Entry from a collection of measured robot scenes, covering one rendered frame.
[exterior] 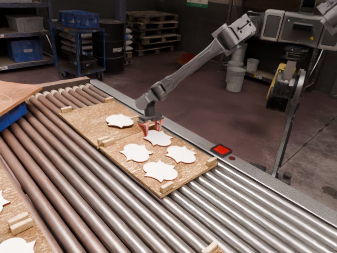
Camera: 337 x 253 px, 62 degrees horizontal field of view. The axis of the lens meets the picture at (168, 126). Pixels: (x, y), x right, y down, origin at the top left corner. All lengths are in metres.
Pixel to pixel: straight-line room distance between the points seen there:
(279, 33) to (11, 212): 1.47
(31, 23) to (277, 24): 4.50
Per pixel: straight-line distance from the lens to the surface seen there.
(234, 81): 4.92
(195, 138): 1.45
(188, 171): 1.17
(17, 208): 1.06
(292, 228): 1.10
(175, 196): 1.08
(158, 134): 1.38
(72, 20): 4.67
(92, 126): 1.47
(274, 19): 1.68
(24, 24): 5.48
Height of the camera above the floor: 1.63
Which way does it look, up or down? 28 degrees down
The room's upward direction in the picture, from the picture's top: 5 degrees clockwise
